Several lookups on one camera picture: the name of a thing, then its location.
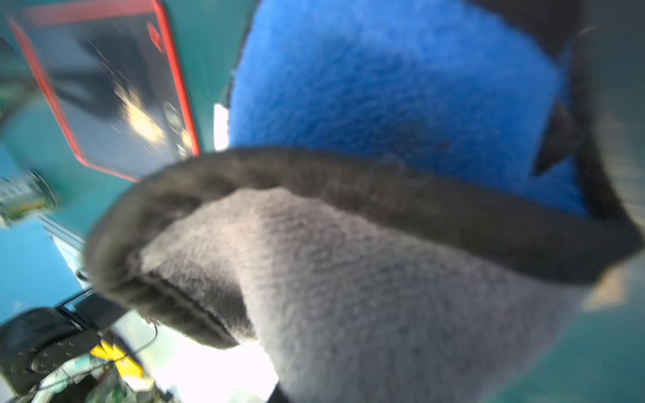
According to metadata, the grey blue wiping cloth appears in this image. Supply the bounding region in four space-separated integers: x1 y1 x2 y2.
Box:
84 1 644 402

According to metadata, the red framed drawing tablet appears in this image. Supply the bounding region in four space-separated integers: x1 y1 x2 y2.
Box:
8 1 201 181

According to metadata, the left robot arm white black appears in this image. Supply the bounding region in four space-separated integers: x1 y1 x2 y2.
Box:
1 290 128 397

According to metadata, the black yellow object on floor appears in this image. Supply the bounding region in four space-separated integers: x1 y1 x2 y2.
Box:
29 339 167 403

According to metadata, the silver can lying down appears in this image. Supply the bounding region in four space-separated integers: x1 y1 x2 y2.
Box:
1 171 59 228

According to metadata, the aluminium mounting rail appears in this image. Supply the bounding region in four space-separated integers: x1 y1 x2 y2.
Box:
35 219 276 402

